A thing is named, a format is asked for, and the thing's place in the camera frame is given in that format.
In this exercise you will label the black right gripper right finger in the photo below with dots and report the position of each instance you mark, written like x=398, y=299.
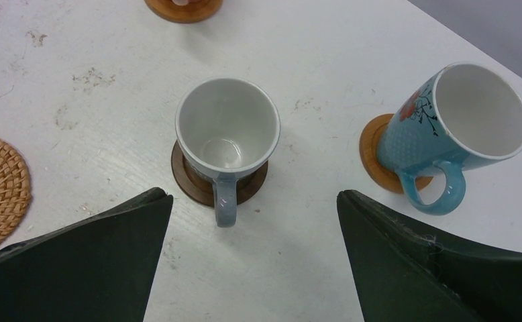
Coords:
x=407, y=270

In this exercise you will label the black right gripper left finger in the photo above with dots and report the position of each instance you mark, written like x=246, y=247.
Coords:
x=98, y=269

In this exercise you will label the blue mug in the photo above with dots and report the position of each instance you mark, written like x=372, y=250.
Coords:
x=464, y=117

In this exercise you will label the small white cup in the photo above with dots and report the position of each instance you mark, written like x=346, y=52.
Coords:
x=227, y=128

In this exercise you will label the light wooden coaster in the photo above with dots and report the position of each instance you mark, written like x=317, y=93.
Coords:
x=368, y=147
x=184, y=11

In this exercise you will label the dark walnut wooden coaster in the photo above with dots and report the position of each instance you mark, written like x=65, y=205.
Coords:
x=199, y=189

